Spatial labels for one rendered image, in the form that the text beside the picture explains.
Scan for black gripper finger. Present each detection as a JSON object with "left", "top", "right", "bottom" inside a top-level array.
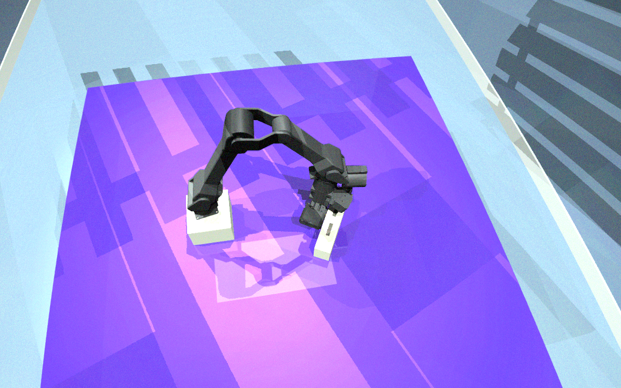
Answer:
[{"left": 305, "top": 203, "right": 327, "bottom": 215}]

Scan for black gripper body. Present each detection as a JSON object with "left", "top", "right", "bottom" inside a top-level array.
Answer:
[{"left": 299, "top": 183, "right": 334, "bottom": 230}]

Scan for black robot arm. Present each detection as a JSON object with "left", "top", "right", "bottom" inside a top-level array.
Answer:
[{"left": 187, "top": 107, "right": 368, "bottom": 220}]

